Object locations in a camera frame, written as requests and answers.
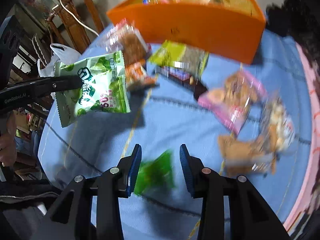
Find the white plastic bag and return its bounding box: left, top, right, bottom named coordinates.
left=37, top=43, right=81, bottom=77

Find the blue quilted tablecloth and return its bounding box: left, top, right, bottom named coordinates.
left=38, top=31, right=311, bottom=239

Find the person's left hand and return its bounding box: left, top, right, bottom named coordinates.
left=1, top=112, right=17, bottom=166

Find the clear bag brown pastry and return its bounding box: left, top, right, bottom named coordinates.
left=99, top=18, right=150, bottom=66

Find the sunflower seed bag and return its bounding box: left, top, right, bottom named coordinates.
left=149, top=40, right=209, bottom=79

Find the white power cable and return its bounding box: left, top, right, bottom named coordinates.
left=58, top=0, right=100, bottom=37

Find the black white label snack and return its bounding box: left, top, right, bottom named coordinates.
left=260, top=96, right=296, bottom=153

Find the pink cookie bag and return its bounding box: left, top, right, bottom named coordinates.
left=198, top=69, right=268, bottom=135

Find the orange storage box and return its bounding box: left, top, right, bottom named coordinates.
left=107, top=0, right=266, bottom=64

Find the brown wafer pack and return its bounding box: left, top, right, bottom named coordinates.
left=217, top=132, right=277, bottom=177

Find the green pea snack bag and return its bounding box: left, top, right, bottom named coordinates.
left=55, top=50, right=131, bottom=127

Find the pink cloth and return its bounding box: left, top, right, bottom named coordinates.
left=284, top=44, right=319, bottom=239

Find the orange white small pack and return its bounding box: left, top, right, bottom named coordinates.
left=125, top=60, right=156, bottom=91

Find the brown chocolate bar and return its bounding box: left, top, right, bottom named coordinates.
left=154, top=66, right=208, bottom=101

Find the small green candy pack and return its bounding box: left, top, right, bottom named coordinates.
left=134, top=150, right=175, bottom=196

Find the wooden chair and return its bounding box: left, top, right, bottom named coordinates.
left=46, top=0, right=104, bottom=53

